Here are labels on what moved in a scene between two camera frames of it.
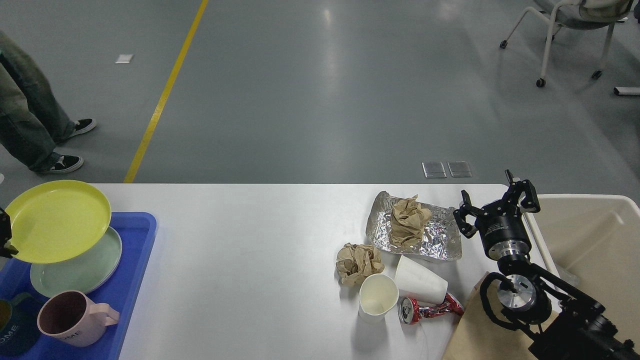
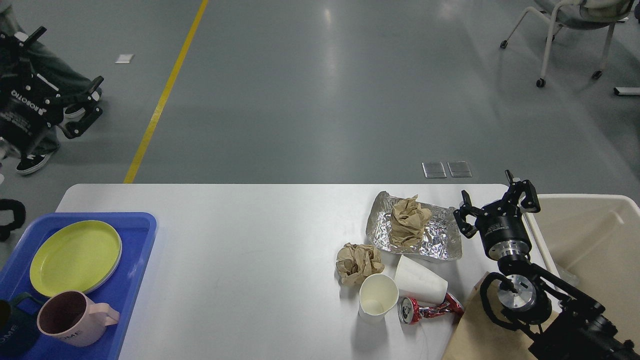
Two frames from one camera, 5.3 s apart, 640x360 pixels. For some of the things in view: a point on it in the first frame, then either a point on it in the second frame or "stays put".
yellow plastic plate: (52, 219) -> (77, 255)
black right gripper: (500, 224) stays put
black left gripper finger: (5, 234) -> (30, 103)
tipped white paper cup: (414, 280) stays put
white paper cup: (378, 294) stays put
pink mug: (73, 317) stays put
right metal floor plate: (459, 169) stays put
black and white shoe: (67, 163) -> (30, 162)
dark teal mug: (21, 325) stays put
